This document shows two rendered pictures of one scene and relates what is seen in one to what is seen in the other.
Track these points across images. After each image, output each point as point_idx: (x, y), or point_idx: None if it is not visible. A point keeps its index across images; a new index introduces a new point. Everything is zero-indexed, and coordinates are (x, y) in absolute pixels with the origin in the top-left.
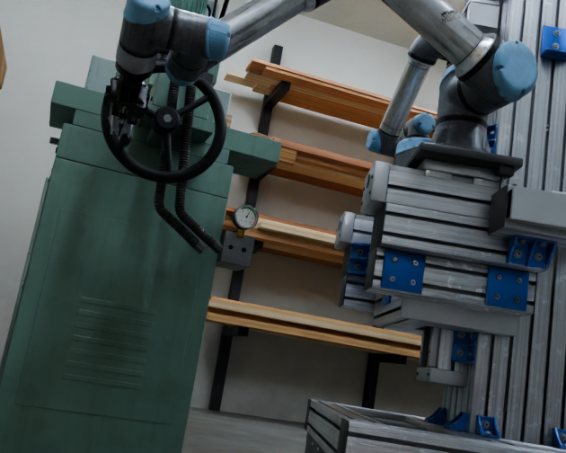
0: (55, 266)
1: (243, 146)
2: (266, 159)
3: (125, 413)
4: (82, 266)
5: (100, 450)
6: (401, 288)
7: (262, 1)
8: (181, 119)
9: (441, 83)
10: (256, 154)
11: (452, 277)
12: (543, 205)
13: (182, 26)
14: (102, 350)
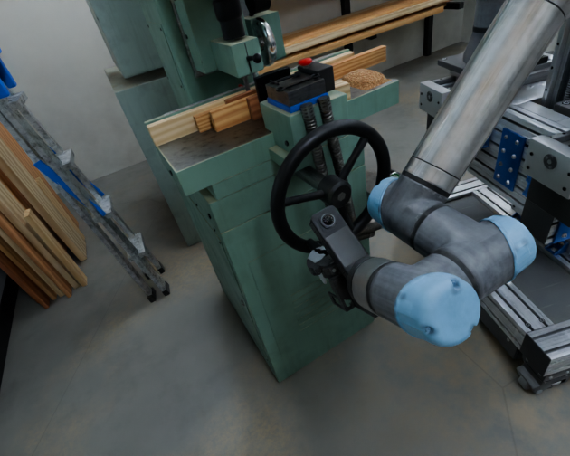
0: (266, 294)
1: (366, 110)
2: (388, 107)
3: (340, 318)
4: (282, 281)
5: (333, 338)
6: (569, 238)
7: (508, 79)
8: (327, 152)
9: None
10: (379, 109)
11: None
12: None
13: (485, 296)
14: (317, 307)
